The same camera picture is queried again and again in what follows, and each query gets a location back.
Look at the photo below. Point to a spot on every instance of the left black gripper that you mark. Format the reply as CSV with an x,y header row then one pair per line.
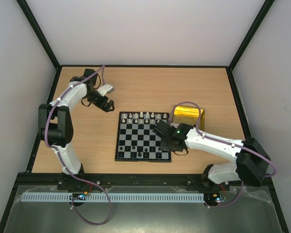
x,y
105,108

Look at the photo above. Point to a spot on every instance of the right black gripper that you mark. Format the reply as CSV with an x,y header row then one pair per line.
x,y
163,129

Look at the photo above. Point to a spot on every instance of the white slotted cable duct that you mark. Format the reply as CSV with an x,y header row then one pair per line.
x,y
114,197

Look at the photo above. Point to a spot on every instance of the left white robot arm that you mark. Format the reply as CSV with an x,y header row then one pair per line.
x,y
55,126

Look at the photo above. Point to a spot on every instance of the black white chessboard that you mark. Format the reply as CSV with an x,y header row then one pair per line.
x,y
141,134

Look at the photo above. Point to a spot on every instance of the gold metal tin tray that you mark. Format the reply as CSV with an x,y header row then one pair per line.
x,y
189,115

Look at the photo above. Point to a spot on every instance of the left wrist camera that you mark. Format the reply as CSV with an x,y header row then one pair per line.
x,y
105,89

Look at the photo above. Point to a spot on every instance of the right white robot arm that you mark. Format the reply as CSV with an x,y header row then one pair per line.
x,y
247,160

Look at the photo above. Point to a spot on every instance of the black mounting rail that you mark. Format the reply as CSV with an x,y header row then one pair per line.
x,y
191,182

